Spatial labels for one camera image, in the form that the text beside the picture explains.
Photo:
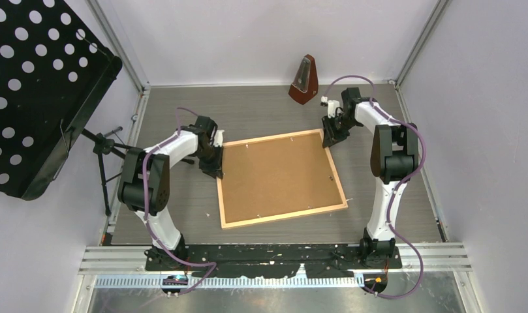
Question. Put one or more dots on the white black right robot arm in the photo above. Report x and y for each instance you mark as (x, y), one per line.
(394, 156)

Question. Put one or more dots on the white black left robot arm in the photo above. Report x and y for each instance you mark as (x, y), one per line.
(163, 232)

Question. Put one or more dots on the brown cardboard backing board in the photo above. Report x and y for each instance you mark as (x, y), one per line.
(281, 177)

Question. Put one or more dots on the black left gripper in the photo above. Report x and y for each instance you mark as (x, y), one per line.
(215, 169)

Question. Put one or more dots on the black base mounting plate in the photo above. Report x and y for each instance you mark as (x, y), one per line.
(267, 261)

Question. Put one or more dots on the black tripod stand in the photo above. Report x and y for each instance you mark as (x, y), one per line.
(108, 149)

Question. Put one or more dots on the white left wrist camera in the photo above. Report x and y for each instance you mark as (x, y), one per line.
(217, 138)

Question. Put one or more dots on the brown wooden metronome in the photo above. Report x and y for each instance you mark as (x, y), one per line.
(305, 84)

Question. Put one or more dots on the aluminium rail front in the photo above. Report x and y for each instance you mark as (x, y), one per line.
(126, 267)

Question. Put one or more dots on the black perforated music stand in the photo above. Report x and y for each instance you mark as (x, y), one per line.
(54, 72)

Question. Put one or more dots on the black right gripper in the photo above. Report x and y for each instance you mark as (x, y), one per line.
(329, 136)

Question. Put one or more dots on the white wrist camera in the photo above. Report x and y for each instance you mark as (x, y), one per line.
(217, 138)
(331, 105)

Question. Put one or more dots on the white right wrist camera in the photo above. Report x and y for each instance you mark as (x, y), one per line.
(331, 105)

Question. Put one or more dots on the light wooden picture frame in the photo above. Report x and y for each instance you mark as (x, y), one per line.
(220, 203)

